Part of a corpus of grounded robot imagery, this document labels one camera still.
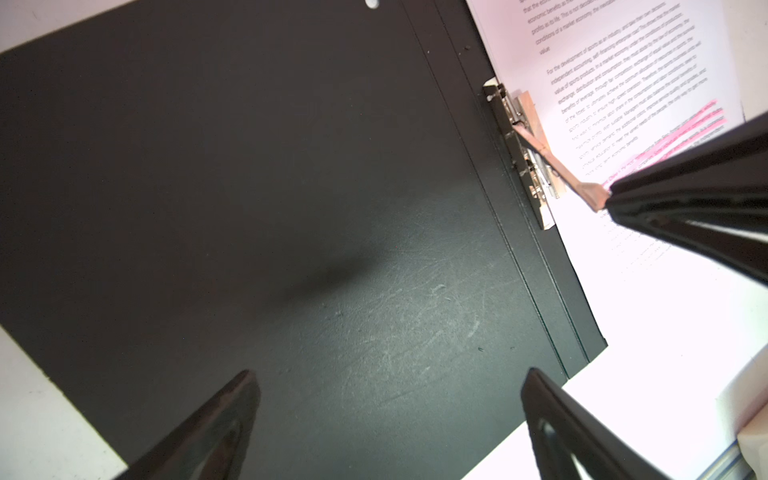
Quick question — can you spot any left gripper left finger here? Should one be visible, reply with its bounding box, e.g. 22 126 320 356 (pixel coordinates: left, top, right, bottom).
118 370 261 479

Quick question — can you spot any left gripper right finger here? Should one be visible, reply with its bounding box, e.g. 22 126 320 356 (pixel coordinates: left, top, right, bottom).
521 368 666 479

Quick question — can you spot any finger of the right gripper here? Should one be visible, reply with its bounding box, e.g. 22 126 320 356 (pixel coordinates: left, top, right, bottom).
608 207 767 285
606 113 767 210

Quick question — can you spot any printed paper sheet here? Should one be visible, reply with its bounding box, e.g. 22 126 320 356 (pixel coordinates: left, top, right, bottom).
464 0 768 480

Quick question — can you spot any blue folder black inside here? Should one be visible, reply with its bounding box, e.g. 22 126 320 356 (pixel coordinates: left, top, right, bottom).
1 1 606 479

